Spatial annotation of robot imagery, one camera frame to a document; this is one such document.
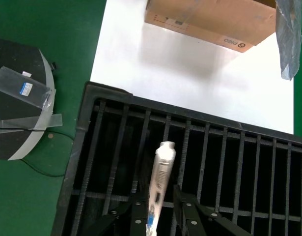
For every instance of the graphics card with metal bracket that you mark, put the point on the graphics card with metal bracket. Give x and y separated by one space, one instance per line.
163 167

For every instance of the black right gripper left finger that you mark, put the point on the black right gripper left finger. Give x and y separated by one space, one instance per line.
138 216

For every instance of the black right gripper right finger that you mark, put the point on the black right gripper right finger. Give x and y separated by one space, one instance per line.
195 218

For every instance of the clear acrylic plate with label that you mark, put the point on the clear acrylic plate with label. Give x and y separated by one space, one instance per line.
20 88

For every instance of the brown cardboard box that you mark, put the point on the brown cardboard box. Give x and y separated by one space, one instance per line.
214 22

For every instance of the grey antistatic bag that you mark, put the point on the grey antistatic bag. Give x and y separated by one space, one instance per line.
289 37

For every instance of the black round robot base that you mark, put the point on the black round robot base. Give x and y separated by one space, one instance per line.
13 54

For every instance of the clear acrylic strip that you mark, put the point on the clear acrylic strip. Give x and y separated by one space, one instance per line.
55 121

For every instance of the black slotted container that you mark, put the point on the black slotted container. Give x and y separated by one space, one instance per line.
91 103

